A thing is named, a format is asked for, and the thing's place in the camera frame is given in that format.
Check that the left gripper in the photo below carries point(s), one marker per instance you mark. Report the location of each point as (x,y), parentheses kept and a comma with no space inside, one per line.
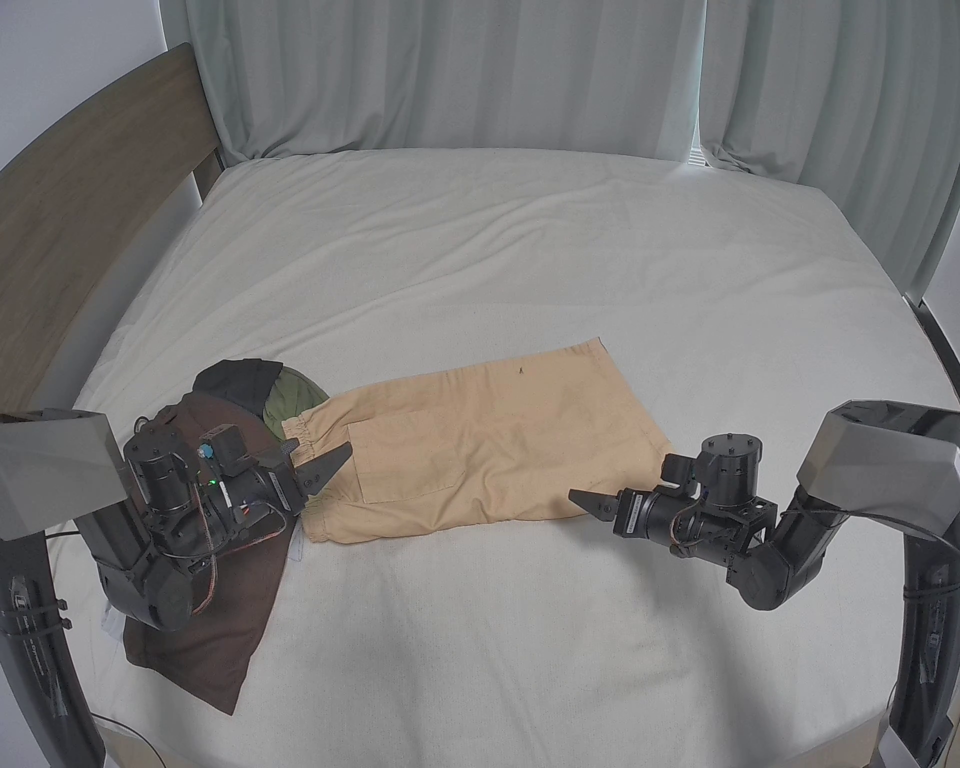
(262,495)

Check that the black garment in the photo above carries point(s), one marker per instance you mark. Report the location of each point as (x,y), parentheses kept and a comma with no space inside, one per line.
(232,382)

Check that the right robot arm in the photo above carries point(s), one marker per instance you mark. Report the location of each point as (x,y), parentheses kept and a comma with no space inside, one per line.
(787,562)

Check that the window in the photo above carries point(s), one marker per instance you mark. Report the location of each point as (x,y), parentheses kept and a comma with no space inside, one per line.
(697,156)

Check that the beige shorts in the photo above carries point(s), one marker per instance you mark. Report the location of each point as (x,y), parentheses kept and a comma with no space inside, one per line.
(487,450)

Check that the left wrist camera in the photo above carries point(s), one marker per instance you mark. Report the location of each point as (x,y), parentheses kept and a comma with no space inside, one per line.
(223,450)

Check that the green garment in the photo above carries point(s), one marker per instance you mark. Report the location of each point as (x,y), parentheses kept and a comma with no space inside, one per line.
(289,401)

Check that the bed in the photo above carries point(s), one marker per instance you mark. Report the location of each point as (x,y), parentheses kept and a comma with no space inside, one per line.
(525,247)

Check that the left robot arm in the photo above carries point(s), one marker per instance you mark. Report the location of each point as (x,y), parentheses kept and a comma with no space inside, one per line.
(142,592)

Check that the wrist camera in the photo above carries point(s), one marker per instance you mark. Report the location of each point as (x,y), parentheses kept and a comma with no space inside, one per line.
(681,471)
(223,450)

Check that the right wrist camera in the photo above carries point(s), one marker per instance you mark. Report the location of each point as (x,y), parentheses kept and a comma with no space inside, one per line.
(681,471)

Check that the grey-green curtain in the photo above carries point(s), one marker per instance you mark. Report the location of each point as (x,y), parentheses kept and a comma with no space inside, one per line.
(840,90)
(450,75)

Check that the brown garment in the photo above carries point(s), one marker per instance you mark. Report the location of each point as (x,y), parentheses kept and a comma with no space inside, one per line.
(217,645)

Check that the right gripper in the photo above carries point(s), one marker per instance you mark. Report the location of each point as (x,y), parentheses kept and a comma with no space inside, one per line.
(652,517)

